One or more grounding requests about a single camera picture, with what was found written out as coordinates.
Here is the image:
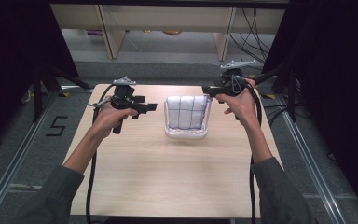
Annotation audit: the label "person's left hand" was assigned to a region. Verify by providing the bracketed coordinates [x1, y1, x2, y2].
[91, 95, 139, 140]

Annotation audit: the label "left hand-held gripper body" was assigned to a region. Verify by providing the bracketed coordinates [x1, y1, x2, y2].
[110, 76, 140, 135]

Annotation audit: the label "black floor cables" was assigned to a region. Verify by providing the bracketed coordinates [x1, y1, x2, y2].
[262, 102, 293, 126]

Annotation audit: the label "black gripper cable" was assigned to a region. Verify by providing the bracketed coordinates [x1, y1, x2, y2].
[85, 83, 117, 224]
[236, 76, 264, 224]

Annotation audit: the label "bundle of black cables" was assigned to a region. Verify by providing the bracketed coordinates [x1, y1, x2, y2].
[228, 7, 277, 69]

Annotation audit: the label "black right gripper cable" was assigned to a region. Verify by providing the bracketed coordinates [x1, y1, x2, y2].
[236, 76, 264, 224]

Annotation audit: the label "silver cable plug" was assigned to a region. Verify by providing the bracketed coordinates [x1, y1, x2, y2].
[88, 98, 112, 109]

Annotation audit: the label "dark curtain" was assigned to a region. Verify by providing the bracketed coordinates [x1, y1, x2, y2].
[261, 0, 358, 218]
[0, 0, 79, 157]

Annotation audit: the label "black metal stand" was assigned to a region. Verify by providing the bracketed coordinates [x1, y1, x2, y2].
[32, 63, 95, 123]
[255, 64, 298, 123]

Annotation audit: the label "person's right hand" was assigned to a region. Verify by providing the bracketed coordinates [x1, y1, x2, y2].
[214, 77, 260, 130]

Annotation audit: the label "beige wooden desk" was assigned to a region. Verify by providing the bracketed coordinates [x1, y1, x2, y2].
[49, 3, 287, 62]

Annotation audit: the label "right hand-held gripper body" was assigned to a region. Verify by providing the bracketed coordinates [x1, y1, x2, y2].
[216, 60, 257, 97]

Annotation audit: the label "white wire cloth rack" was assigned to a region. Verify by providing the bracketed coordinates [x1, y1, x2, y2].
[163, 96, 213, 140]

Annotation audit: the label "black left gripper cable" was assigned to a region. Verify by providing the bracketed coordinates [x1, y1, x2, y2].
[85, 83, 117, 224]

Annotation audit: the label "aluminium floor rail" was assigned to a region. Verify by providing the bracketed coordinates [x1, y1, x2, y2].
[0, 91, 60, 224]
[274, 92, 350, 224]

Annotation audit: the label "white cloth with purple lines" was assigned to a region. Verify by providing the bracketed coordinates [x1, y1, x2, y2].
[166, 95, 211, 131]

